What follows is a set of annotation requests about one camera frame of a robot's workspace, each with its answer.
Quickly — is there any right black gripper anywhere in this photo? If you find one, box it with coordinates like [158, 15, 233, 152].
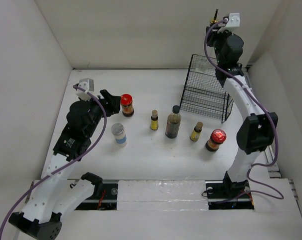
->
[205, 23, 232, 65]

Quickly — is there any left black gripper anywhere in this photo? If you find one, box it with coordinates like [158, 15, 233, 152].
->
[81, 89, 120, 137]

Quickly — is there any red lid sauce jar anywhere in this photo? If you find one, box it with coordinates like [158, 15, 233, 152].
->
[205, 129, 227, 152]
[120, 93, 134, 117]

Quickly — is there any clear oil bottle gold spout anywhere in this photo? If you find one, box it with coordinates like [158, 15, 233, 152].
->
[195, 8, 219, 73]

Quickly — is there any small yellow bottle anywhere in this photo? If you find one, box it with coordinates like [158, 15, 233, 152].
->
[190, 121, 203, 142]
[150, 110, 158, 131]

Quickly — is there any dark sauce bottle black cap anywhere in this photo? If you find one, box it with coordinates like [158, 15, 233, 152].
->
[165, 105, 181, 139]

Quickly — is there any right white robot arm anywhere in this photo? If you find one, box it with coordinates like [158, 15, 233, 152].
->
[204, 21, 278, 202]

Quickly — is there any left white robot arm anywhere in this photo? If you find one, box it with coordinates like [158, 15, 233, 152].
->
[8, 86, 121, 240]

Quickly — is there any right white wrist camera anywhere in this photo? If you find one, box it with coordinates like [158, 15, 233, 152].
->
[218, 12, 241, 33]

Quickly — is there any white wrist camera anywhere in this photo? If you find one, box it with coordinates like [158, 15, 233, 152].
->
[75, 78, 94, 101]
[218, 12, 241, 33]

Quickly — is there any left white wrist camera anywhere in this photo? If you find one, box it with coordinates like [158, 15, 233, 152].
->
[75, 78, 94, 101]

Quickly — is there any black wire rack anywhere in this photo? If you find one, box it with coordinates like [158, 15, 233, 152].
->
[179, 54, 234, 123]

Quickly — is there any black mounting rail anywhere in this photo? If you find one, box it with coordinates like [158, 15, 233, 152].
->
[77, 180, 254, 212]

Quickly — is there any aluminium side rail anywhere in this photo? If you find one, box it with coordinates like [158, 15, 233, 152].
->
[243, 64, 282, 179]

